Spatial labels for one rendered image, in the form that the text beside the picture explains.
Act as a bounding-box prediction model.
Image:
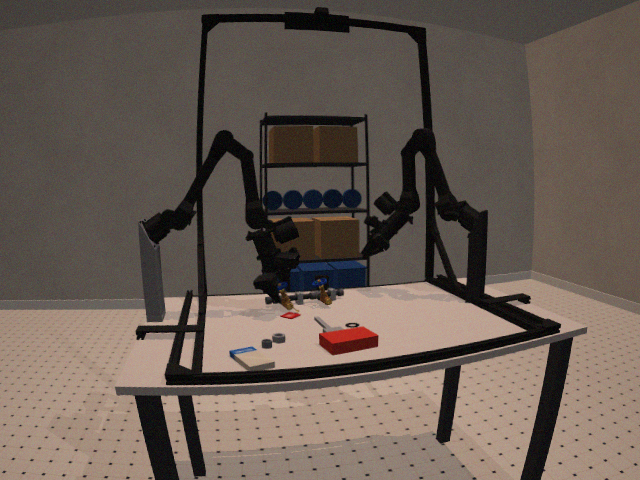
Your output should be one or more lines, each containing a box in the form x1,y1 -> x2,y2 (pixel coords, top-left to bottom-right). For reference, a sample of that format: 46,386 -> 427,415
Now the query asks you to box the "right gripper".
253,246 -> 291,303

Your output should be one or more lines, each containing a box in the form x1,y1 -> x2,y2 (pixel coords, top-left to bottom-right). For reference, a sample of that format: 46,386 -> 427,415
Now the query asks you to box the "grey hex nut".
272,333 -> 286,344

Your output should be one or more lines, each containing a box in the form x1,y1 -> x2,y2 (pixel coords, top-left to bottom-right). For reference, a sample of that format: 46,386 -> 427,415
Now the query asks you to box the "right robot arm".
142,130 -> 300,270

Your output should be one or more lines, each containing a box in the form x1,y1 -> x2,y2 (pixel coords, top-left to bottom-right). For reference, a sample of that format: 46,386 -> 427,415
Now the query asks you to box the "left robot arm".
364,128 -> 480,233

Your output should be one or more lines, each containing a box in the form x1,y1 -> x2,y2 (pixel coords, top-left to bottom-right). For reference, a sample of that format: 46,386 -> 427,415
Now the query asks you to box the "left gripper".
361,219 -> 399,259

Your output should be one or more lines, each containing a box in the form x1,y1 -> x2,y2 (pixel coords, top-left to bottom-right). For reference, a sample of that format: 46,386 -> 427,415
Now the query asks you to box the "red flat rectangular block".
319,327 -> 379,355

